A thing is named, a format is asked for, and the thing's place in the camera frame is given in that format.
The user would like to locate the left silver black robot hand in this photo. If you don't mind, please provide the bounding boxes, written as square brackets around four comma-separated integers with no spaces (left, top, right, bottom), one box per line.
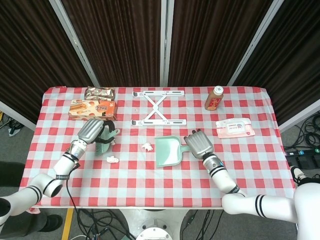
[76,118,117,146]

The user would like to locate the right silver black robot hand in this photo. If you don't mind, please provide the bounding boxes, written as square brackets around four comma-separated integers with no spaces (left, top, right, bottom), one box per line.
[184,128,216,160]

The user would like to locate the green plastic hand brush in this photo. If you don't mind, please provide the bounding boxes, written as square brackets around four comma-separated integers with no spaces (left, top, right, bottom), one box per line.
[93,127,120,156]

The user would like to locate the green plastic dustpan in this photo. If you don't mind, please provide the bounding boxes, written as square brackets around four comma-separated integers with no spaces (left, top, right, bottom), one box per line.
[154,136,192,169]

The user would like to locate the white folding laptop stand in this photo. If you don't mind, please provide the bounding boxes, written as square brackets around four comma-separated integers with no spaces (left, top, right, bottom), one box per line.
[131,90,188,127]

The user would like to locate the orange snack cake box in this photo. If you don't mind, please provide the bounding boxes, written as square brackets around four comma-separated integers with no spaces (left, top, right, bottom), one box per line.
[68,99,118,121]

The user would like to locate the pink wet wipes pack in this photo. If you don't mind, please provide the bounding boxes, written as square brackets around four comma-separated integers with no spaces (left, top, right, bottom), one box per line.
[215,117,256,139]

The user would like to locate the brown foil snack packet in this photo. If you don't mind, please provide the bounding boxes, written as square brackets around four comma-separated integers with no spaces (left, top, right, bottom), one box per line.
[84,86,116,102]

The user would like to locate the brown juice bottle white cap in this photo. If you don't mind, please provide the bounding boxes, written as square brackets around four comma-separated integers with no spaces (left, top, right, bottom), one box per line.
[204,85,224,111]

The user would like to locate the red white checkered tablecloth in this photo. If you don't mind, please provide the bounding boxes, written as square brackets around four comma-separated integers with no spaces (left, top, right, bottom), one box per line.
[18,86,297,209]

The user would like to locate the dark brown partition panel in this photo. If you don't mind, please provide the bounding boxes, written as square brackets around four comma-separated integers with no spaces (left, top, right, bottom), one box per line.
[233,0,320,126]
[0,0,95,125]
[167,0,275,87]
[61,0,162,87]

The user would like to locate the black shoe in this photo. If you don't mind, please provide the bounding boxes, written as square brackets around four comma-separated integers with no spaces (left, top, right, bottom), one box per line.
[41,214,63,234]

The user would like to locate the black power strip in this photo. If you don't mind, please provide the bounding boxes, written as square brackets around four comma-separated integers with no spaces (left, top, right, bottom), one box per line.
[283,148,320,157]

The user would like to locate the white black sneaker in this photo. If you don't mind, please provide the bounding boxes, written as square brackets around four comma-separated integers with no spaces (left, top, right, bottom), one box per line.
[289,165,307,186]

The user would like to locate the grey trouser leg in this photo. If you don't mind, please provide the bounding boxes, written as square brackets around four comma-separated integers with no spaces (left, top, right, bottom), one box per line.
[14,212,48,237]

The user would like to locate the black trouser leg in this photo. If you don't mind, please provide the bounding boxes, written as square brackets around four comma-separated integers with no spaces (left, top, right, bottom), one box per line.
[301,176,320,185]

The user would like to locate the grey metal partition rail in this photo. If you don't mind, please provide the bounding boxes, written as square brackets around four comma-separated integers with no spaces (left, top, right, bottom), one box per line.
[278,98,320,133]
[0,99,37,132]

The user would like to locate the black floor cable bundle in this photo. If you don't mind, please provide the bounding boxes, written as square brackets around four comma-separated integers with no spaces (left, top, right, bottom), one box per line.
[294,112,320,151]
[74,208,137,240]
[181,209,226,240]
[0,112,25,137]

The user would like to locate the white pedestal base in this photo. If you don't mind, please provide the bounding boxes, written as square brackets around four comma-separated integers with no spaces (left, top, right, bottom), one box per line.
[117,208,193,240]

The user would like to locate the grey metal partition post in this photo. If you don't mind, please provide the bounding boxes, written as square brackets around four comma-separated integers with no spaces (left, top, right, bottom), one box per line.
[48,0,101,88]
[159,0,175,88]
[226,0,286,87]

